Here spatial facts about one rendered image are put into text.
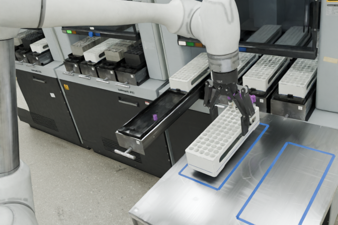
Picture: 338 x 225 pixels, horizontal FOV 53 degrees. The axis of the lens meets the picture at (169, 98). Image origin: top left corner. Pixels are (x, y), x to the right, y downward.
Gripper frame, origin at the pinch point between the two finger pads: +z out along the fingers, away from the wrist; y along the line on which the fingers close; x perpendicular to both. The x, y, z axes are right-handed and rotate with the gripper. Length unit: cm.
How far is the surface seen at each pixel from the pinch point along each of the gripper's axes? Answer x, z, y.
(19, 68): 23, 21, -190
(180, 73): 29, 3, -42
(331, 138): 15.1, 7.6, 26.9
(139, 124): -4.3, 9.2, -39.0
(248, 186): -15.2, 7.6, 13.8
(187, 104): 19.0, 11.7, -32.2
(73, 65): 26, 10, -123
